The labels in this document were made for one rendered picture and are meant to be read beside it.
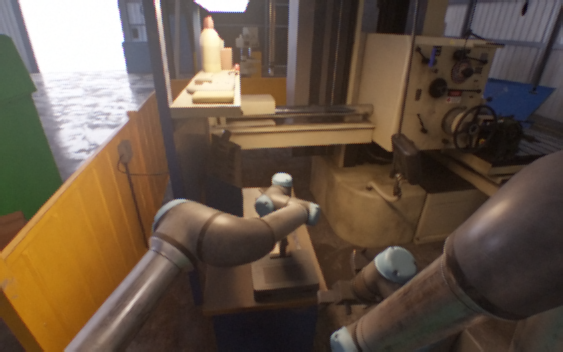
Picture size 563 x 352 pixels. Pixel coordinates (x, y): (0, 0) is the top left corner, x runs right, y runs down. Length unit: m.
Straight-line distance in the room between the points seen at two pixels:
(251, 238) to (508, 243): 0.45
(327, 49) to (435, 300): 2.43
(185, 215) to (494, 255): 0.54
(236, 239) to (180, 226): 0.12
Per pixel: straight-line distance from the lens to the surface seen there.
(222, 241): 0.59
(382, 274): 0.62
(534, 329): 0.47
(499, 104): 8.99
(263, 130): 2.20
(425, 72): 2.32
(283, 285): 1.15
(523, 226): 0.28
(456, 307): 0.34
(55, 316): 1.57
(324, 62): 2.65
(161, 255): 0.63
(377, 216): 2.75
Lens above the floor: 1.89
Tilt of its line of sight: 28 degrees down
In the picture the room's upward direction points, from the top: 2 degrees clockwise
